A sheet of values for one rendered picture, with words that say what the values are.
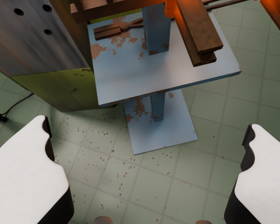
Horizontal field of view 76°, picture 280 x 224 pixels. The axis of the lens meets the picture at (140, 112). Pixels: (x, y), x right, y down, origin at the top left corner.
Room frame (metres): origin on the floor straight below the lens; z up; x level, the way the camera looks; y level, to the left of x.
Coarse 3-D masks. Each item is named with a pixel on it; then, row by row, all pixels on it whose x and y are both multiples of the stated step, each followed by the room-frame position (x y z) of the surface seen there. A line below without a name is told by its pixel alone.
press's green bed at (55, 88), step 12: (48, 72) 0.55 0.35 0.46; (60, 72) 0.54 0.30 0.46; (72, 72) 0.53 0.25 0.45; (84, 72) 0.52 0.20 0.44; (24, 84) 0.58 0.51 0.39; (36, 84) 0.57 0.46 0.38; (48, 84) 0.56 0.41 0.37; (60, 84) 0.55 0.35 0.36; (72, 84) 0.54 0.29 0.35; (84, 84) 0.53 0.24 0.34; (48, 96) 0.58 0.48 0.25; (60, 96) 0.57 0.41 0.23; (72, 96) 0.55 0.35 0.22; (84, 96) 0.54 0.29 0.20; (96, 96) 0.53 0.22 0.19; (60, 108) 0.58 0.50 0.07; (72, 108) 0.57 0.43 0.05; (84, 108) 0.55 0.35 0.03; (96, 108) 0.54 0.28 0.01
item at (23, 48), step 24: (24, 0) 0.53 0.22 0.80; (48, 0) 0.52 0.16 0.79; (0, 24) 0.55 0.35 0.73; (24, 24) 0.54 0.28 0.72; (48, 24) 0.52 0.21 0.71; (72, 24) 0.57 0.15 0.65; (0, 48) 0.57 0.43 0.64; (24, 48) 0.55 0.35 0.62; (48, 48) 0.54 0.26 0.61; (72, 48) 0.52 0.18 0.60; (24, 72) 0.57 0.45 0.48
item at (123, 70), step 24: (96, 24) 0.51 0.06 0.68; (216, 24) 0.38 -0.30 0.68; (96, 48) 0.41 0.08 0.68; (120, 48) 0.39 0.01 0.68; (144, 48) 0.37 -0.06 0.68; (96, 72) 0.33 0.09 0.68; (120, 72) 0.31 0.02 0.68; (144, 72) 0.28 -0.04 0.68; (168, 72) 0.26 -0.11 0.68; (192, 72) 0.24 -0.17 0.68; (216, 72) 0.22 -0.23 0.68; (240, 72) 0.21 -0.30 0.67; (120, 96) 0.23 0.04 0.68; (144, 96) 0.22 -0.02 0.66
